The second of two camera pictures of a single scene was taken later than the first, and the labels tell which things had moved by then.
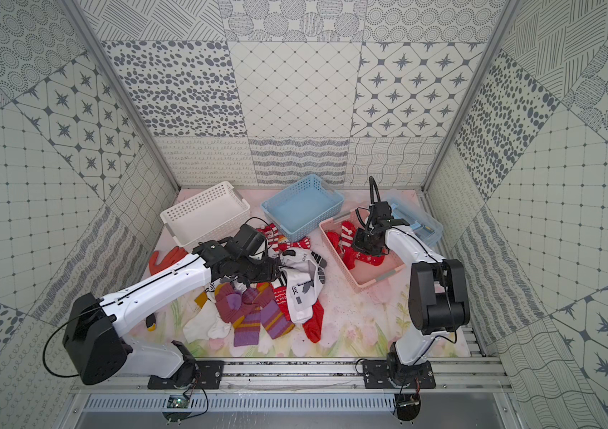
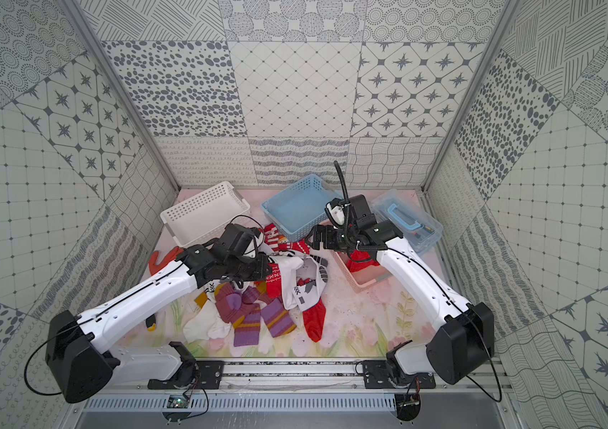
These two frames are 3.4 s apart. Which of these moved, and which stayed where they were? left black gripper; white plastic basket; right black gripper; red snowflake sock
Moved: right black gripper
Stayed: white plastic basket; red snowflake sock; left black gripper
